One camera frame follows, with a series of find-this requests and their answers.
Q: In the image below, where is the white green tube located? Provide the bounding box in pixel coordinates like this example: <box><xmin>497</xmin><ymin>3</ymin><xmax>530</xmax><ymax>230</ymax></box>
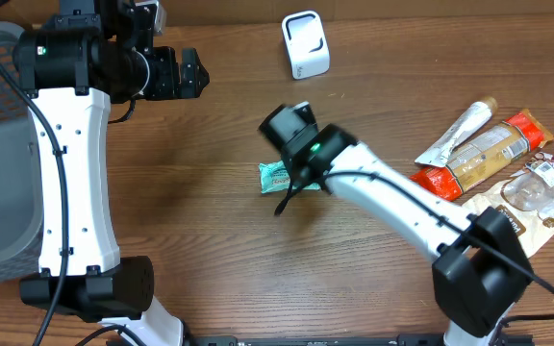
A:
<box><xmin>415</xmin><ymin>96</ymin><xmax>498</xmax><ymax>167</ymax></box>

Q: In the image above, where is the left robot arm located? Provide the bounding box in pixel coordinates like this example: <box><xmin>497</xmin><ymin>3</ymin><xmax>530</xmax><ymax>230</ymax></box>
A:
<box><xmin>13</xmin><ymin>1</ymin><xmax>209</xmax><ymax>345</ymax></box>

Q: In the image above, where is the white barcode scanner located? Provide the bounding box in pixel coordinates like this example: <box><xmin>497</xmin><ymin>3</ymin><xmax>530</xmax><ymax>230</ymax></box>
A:
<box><xmin>281</xmin><ymin>11</ymin><xmax>330</xmax><ymax>80</ymax></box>

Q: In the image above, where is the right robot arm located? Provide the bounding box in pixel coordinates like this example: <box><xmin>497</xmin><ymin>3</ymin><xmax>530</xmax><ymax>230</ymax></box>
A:
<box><xmin>259</xmin><ymin>103</ymin><xmax>532</xmax><ymax>345</ymax></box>

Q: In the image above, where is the white brown bread bag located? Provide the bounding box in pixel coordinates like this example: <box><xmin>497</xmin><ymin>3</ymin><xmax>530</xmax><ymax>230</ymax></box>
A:
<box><xmin>463</xmin><ymin>152</ymin><xmax>554</xmax><ymax>257</ymax></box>

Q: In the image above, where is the orange pasta package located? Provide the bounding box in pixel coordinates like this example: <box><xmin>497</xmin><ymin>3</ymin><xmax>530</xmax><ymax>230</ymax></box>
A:
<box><xmin>411</xmin><ymin>109</ymin><xmax>554</xmax><ymax>201</ymax></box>

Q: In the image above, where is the teal toilet tissue pack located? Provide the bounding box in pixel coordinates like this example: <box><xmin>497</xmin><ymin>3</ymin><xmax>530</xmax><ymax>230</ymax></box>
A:
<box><xmin>257</xmin><ymin>161</ymin><xmax>321</xmax><ymax>195</ymax></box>

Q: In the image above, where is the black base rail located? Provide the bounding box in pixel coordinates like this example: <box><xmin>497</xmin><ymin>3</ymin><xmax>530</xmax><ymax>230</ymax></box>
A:
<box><xmin>180</xmin><ymin>334</ymin><xmax>533</xmax><ymax>346</ymax></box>

